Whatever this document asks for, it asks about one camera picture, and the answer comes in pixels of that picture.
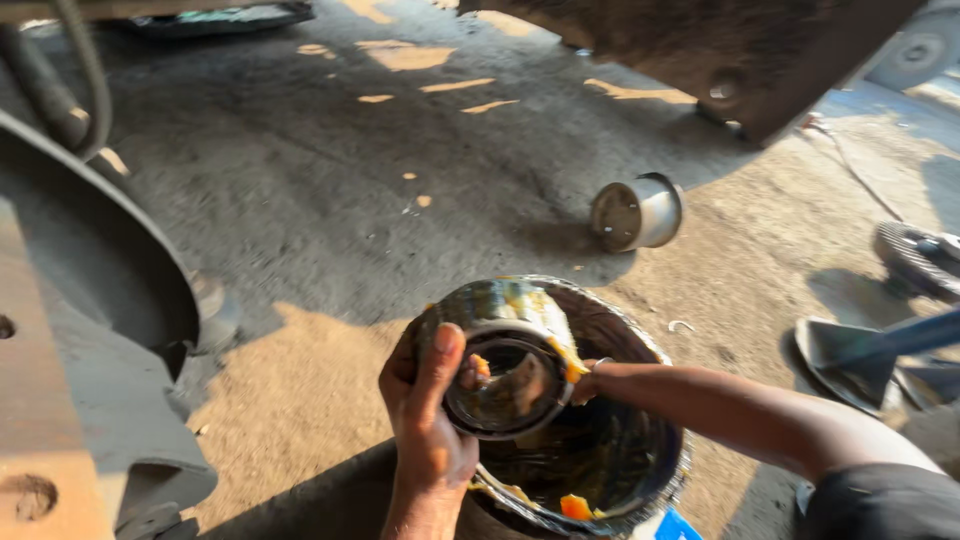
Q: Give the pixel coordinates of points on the person's left hand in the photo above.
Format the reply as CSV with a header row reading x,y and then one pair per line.
x,y
427,442

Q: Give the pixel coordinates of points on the person's right hand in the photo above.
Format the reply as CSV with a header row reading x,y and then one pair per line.
x,y
585,384

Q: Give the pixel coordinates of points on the greasy steel wheel bearing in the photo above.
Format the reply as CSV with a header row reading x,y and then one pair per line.
x,y
510,352

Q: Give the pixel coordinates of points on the round metal grease tin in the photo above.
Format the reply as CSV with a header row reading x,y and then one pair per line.
x,y
607,450

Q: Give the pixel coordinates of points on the small white metal clip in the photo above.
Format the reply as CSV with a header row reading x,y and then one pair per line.
x,y
680,325

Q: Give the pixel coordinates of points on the orange grease lump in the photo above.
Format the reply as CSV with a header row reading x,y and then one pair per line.
x,y
575,508

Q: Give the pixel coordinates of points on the blue plastic piece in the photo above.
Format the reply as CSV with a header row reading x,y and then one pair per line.
x,y
675,526

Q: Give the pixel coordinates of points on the steel hub cap cup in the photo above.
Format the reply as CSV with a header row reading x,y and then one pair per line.
x,y
637,212

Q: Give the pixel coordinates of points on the person's black sleeve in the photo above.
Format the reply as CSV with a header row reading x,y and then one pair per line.
x,y
885,506

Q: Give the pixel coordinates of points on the grey vehicle brake drum assembly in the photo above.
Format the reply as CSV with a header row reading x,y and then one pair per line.
x,y
90,337

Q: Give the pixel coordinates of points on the black toothed gear part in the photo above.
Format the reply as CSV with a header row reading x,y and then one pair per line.
x,y
919,259

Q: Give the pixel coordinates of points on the rusty brown vehicle underbody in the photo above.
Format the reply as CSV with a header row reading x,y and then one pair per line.
x,y
720,52

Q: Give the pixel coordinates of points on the black flat tray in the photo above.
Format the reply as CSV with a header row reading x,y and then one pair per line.
x,y
217,19

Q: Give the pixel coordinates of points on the grey vehicle wheel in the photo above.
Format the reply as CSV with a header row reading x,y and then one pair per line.
x,y
919,49

